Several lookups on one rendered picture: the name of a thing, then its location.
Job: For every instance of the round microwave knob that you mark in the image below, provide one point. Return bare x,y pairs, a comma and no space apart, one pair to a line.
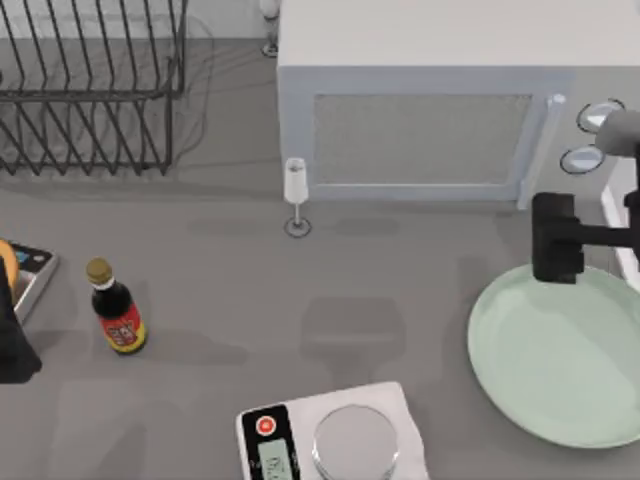
592,114
580,159

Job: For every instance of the pale green plate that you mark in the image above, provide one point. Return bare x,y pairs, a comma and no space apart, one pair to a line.
555,360

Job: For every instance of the microwave door with mesh window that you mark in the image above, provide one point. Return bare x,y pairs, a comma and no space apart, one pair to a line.
420,80

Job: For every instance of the pale microwave oven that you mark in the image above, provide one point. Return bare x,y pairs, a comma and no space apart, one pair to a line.
425,35

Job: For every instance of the white kitchen scale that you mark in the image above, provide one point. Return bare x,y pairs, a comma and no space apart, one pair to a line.
360,400

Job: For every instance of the white champagne glass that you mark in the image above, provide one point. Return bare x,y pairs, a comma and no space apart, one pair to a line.
295,182

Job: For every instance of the clear stemmed glass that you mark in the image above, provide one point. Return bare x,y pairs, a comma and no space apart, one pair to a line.
270,10

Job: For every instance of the dark sauce bottle, red label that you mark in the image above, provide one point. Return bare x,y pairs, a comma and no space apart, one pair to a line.
117,310

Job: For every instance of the silver flat scale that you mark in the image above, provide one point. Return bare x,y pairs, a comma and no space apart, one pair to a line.
37,272

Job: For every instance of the orange round object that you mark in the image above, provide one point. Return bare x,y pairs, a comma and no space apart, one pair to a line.
9,260

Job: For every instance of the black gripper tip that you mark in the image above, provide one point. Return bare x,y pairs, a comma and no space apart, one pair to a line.
12,340

